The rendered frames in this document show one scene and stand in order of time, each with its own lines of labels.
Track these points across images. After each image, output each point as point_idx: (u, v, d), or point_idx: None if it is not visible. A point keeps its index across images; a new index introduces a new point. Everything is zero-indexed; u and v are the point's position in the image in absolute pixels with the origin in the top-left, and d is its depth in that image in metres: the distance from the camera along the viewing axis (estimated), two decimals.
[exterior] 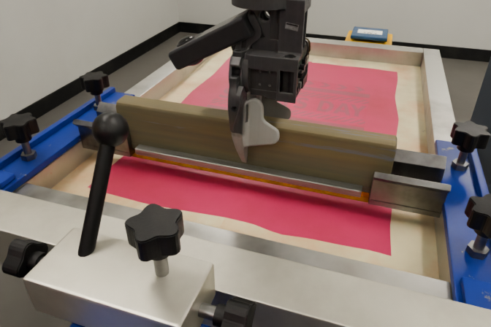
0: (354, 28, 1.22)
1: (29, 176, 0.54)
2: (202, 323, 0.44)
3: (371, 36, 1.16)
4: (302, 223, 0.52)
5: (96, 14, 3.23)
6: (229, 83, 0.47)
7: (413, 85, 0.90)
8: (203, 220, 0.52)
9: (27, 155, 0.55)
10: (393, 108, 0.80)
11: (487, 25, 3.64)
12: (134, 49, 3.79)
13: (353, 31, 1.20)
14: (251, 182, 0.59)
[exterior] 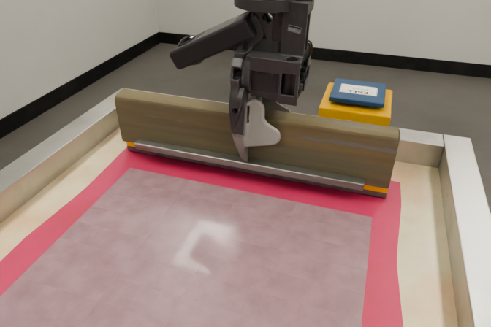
0: (335, 82, 0.83)
1: None
2: None
3: (360, 98, 0.76)
4: None
5: (54, 28, 2.83)
6: (231, 85, 0.47)
7: (430, 220, 0.50)
8: None
9: None
10: (394, 299, 0.40)
11: None
12: (104, 65, 3.39)
13: (333, 87, 0.81)
14: None
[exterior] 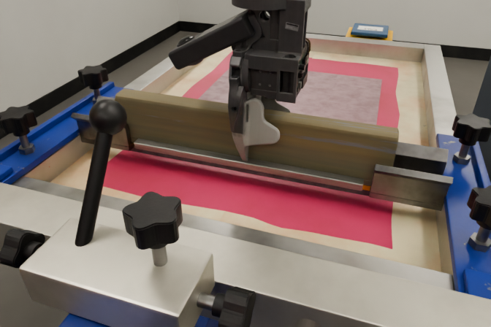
0: (354, 25, 1.22)
1: (27, 169, 0.53)
2: (202, 317, 0.43)
3: (372, 32, 1.15)
4: (303, 217, 0.51)
5: (96, 12, 3.23)
6: (229, 84, 0.47)
7: (414, 80, 0.89)
8: (202, 214, 0.52)
9: (25, 149, 0.55)
10: (394, 103, 0.79)
11: (487, 24, 3.63)
12: (134, 49, 3.79)
13: (353, 27, 1.20)
14: (251, 176, 0.59)
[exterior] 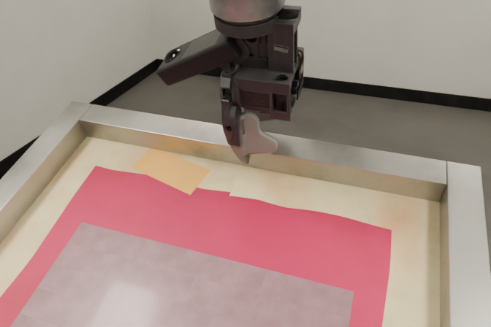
0: None
1: None
2: None
3: None
4: None
5: (53, 67, 2.90)
6: (221, 105, 0.46)
7: (422, 293, 0.42)
8: None
9: None
10: None
11: (489, 74, 3.30)
12: (101, 98, 3.46)
13: None
14: None
